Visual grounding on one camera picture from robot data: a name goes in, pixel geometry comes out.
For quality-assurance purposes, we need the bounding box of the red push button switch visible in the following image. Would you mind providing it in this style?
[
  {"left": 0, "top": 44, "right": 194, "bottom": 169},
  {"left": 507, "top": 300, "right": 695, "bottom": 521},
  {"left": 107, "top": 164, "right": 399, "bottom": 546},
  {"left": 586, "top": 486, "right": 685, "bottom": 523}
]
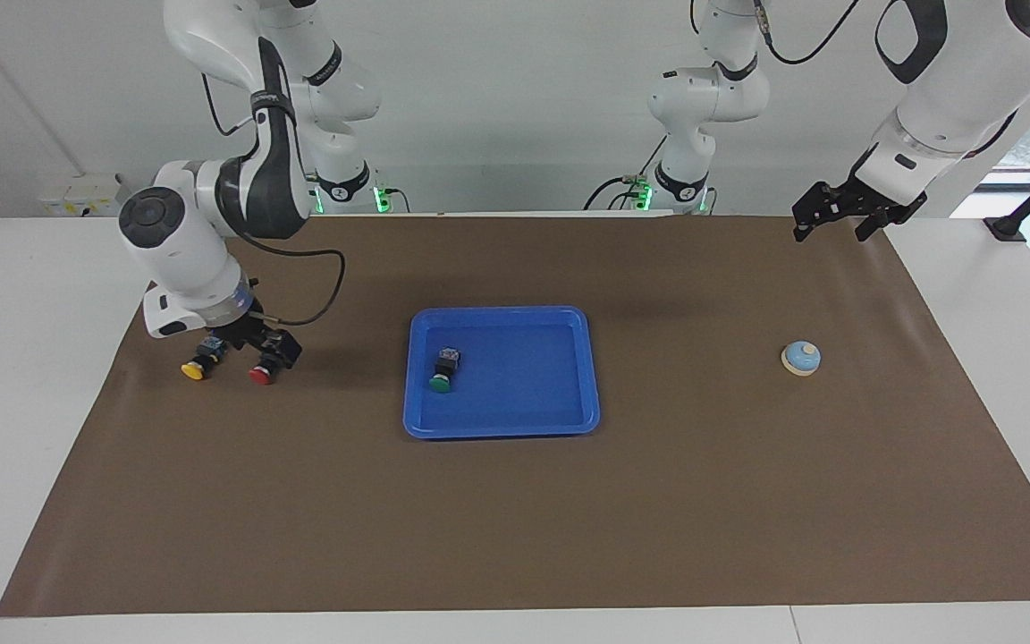
[{"left": 248, "top": 344, "right": 294, "bottom": 386}]

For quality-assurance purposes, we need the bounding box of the yellow push button switch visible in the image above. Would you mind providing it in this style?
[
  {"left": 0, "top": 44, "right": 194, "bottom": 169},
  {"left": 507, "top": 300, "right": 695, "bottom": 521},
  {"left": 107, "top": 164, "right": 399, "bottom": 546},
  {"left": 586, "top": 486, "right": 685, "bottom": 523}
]
[{"left": 181, "top": 336, "right": 228, "bottom": 381}]

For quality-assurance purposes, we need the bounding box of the green push button switch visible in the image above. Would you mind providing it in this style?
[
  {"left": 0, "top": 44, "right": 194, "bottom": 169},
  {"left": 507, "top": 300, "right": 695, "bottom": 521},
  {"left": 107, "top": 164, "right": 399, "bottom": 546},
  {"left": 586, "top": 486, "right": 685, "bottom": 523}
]
[{"left": 428, "top": 348, "right": 463, "bottom": 394}]

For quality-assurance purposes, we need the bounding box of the light blue call bell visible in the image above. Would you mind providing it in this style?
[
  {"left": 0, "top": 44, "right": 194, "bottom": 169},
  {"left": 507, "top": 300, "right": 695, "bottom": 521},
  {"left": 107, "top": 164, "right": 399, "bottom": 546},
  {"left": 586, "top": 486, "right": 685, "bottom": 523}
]
[{"left": 781, "top": 340, "right": 823, "bottom": 377}]

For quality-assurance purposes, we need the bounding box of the blue plastic tray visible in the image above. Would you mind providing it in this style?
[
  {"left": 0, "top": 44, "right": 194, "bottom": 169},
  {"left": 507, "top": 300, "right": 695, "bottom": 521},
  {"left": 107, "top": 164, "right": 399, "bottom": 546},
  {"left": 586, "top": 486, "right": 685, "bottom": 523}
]
[{"left": 402, "top": 306, "right": 602, "bottom": 441}]

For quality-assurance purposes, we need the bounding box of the brown table mat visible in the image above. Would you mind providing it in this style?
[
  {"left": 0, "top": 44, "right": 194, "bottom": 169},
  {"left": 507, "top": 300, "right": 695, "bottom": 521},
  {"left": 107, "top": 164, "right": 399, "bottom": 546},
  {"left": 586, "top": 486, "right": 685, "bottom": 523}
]
[{"left": 0, "top": 215, "right": 1030, "bottom": 618}]

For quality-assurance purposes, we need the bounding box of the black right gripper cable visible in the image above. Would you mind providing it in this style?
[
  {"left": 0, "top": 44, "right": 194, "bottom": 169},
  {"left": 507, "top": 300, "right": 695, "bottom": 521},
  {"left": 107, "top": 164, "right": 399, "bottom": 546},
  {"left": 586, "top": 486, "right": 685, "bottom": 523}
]
[{"left": 200, "top": 73, "right": 346, "bottom": 327}]

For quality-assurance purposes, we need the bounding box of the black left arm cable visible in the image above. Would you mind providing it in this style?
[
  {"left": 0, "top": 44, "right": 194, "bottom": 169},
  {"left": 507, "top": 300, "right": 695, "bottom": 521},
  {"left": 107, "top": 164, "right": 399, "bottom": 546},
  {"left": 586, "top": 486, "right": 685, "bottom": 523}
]
[{"left": 752, "top": 0, "right": 865, "bottom": 66}]

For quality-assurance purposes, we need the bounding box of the black left base cable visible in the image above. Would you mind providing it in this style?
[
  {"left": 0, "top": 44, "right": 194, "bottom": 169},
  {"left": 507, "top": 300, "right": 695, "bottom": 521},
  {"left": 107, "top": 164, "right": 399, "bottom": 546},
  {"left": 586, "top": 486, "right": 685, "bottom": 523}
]
[{"left": 583, "top": 134, "right": 670, "bottom": 212}]

